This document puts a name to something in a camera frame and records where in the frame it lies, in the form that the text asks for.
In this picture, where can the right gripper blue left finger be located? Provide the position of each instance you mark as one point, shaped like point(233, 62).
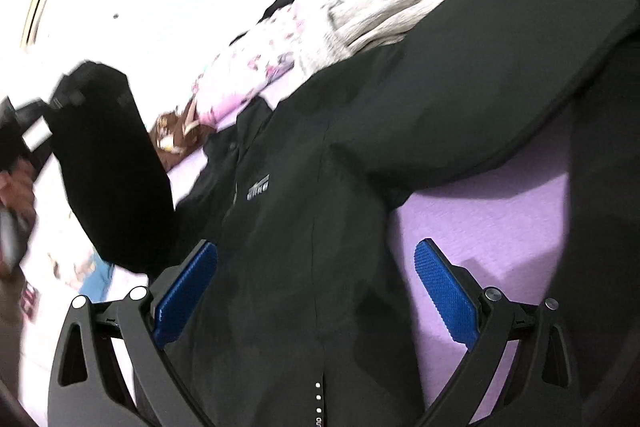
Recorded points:
point(178, 290)

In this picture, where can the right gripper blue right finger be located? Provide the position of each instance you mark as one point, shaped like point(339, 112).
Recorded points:
point(452, 290)

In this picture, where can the black zip jacket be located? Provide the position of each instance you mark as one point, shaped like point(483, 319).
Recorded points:
point(577, 362)

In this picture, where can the person's left hand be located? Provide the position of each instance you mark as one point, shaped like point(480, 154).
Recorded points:
point(18, 214)

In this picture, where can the blue pillow with orange dots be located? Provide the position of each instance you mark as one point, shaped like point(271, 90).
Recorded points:
point(97, 279)

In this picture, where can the purple fleece bed sheet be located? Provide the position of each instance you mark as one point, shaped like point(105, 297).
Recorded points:
point(480, 266)

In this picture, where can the brown printed garment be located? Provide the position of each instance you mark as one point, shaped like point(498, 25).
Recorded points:
point(177, 135)

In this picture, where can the pink floral rolled duvet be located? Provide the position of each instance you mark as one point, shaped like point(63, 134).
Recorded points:
point(291, 39)

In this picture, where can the grey fuzzy blanket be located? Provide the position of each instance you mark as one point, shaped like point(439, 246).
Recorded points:
point(332, 31)

